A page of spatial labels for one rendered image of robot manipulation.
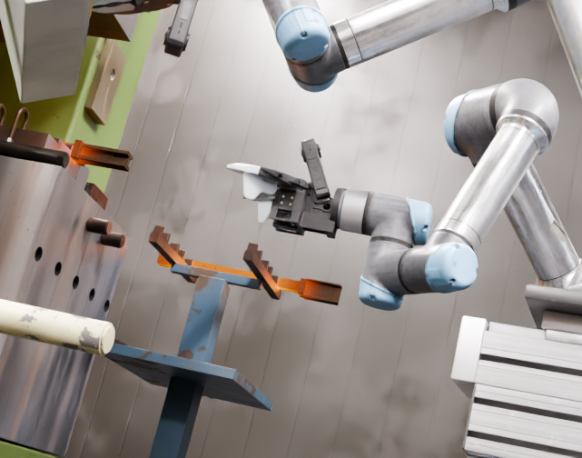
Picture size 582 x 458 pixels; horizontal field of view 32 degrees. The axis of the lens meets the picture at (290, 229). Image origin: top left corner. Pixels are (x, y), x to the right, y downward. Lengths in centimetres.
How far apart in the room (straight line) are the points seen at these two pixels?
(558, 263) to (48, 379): 96
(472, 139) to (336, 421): 273
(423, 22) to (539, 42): 332
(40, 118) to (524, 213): 103
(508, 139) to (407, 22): 28
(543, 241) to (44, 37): 106
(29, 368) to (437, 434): 281
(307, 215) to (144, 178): 351
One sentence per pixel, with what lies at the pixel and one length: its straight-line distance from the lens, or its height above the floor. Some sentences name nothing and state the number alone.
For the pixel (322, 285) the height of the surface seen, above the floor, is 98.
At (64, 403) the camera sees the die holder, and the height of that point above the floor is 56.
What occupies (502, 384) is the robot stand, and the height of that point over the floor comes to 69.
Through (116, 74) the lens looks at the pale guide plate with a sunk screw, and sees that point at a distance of 232.
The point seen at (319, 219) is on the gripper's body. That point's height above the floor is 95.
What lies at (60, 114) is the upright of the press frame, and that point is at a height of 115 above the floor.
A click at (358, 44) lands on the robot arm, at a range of 160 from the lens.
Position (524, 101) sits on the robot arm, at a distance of 178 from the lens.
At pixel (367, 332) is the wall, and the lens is 451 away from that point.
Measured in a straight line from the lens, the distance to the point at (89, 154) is 189.
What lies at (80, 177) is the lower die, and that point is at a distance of 193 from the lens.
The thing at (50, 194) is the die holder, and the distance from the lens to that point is 171.
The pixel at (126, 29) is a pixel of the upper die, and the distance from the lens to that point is 204.
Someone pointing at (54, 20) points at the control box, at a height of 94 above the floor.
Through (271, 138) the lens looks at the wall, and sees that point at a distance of 501.
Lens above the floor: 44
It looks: 16 degrees up
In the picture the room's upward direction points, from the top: 14 degrees clockwise
